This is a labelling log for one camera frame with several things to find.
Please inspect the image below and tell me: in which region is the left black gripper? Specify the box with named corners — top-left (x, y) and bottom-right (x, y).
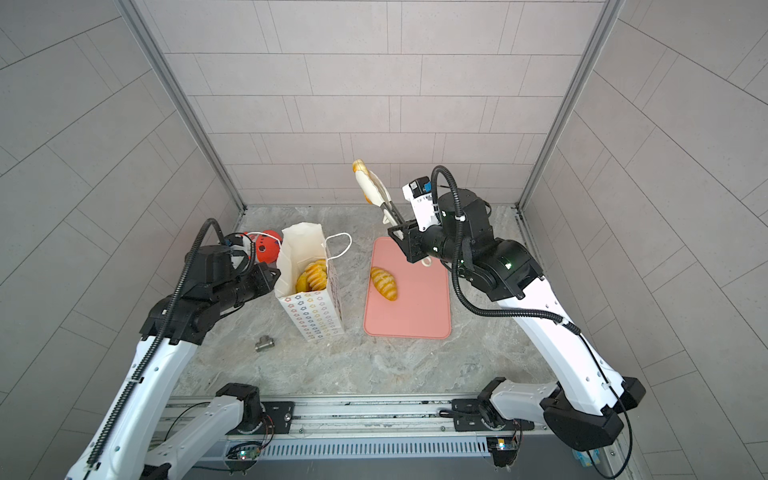
top-left (211, 262), bottom-right (285, 314)

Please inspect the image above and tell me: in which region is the braided ring bread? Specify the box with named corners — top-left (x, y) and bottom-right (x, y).
top-left (352, 159), bottom-right (375, 199)

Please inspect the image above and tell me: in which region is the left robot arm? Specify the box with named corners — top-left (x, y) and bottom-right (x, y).
top-left (67, 218), bottom-right (280, 479)

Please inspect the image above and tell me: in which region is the pink tray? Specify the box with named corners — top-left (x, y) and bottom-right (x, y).
top-left (363, 237), bottom-right (451, 340)

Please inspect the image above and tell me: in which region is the ridged spiral bread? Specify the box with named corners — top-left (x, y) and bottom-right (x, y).
top-left (304, 259), bottom-right (328, 291)

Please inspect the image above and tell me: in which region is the small metal fitting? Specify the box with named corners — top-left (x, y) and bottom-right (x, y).
top-left (254, 335), bottom-right (275, 352)

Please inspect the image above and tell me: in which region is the white paper bag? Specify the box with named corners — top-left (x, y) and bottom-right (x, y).
top-left (274, 222), bottom-right (352, 341)

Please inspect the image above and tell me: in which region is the small ridged bread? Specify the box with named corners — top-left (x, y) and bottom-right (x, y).
top-left (370, 267), bottom-right (398, 301)

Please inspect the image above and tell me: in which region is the blue owl number tag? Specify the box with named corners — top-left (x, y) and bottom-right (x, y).
top-left (572, 450), bottom-right (593, 468)

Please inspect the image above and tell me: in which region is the red shark plush toy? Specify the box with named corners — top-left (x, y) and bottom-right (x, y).
top-left (246, 230), bottom-right (282, 264)

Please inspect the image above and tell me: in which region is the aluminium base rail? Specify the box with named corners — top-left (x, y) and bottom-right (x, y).
top-left (116, 368), bottom-right (622, 463)

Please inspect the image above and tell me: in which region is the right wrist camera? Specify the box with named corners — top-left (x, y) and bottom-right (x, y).
top-left (402, 176), bottom-right (439, 232)

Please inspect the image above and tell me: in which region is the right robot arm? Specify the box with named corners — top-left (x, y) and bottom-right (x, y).
top-left (352, 160), bottom-right (646, 479)

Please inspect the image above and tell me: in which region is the orange oval bread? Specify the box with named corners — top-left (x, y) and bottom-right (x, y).
top-left (296, 273), bottom-right (310, 293)

